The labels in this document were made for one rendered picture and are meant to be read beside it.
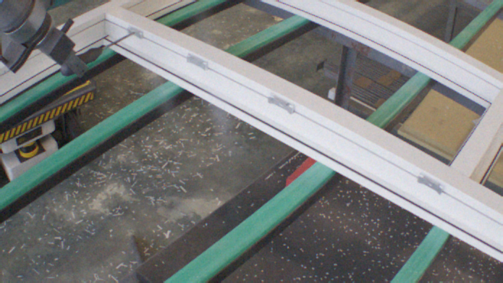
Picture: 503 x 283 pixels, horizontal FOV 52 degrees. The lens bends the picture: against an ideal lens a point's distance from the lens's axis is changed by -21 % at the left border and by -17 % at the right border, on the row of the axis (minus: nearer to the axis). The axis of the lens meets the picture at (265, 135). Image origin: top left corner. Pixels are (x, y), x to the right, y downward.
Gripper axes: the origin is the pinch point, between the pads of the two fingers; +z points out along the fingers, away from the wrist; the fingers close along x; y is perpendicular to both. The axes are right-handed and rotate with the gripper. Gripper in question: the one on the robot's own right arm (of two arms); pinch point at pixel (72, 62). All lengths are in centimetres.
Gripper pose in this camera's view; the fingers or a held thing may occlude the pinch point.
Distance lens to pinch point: 114.5
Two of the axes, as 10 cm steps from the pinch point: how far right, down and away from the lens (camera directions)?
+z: 2.9, 3.6, 8.9
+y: 5.5, -8.2, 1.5
